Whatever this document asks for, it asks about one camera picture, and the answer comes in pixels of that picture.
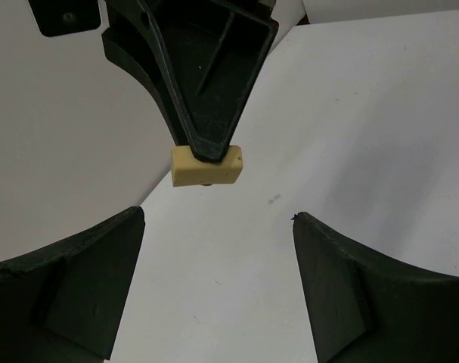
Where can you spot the small tan eraser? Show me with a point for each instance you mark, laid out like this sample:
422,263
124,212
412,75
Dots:
187,170

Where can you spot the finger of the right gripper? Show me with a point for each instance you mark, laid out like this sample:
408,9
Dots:
126,48
210,54

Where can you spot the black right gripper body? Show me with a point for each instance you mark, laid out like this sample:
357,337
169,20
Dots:
62,17

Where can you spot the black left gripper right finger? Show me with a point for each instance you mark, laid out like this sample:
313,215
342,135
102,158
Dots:
364,306

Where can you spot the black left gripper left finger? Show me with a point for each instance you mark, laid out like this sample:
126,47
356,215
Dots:
64,302

